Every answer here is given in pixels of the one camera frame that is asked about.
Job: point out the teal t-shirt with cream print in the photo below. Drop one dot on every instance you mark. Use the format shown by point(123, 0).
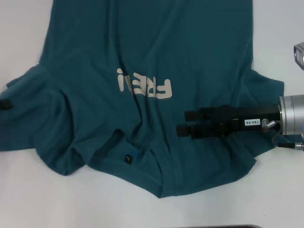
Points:
point(142, 47)

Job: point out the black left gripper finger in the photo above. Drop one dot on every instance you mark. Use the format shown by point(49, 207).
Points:
point(5, 104)

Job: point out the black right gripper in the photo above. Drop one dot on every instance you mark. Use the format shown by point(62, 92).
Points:
point(240, 121)

